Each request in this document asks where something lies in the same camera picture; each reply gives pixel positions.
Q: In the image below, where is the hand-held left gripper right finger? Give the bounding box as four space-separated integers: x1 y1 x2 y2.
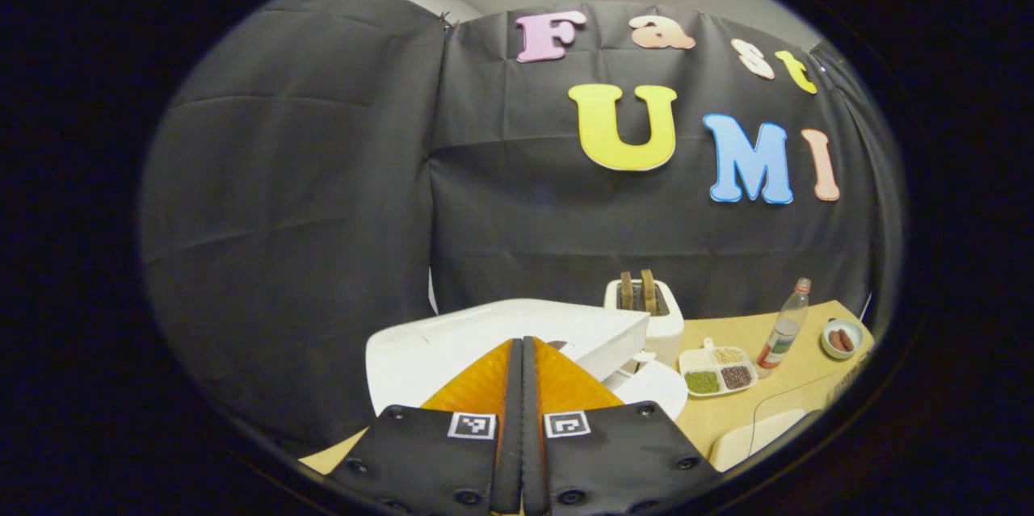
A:
522 337 720 515

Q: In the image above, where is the clear box of rice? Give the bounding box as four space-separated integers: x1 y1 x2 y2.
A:
709 387 841 472

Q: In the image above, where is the pale green plate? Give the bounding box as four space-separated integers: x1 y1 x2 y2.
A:
822 318 865 360

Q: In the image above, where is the white rice cooker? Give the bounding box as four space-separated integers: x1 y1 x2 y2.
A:
366 298 689 420

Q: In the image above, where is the black backdrop cloth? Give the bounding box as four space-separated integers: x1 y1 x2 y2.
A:
139 0 902 456

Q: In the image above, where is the clear plastic bottle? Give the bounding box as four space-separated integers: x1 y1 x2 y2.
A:
757 278 812 370

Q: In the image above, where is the white sectioned grain tray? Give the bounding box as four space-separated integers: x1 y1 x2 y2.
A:
679 337 759 397

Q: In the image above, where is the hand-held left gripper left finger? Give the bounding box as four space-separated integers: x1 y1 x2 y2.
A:
327 337 524 515

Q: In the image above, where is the white toaster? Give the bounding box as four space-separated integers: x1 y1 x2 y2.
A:
604 278 685 367

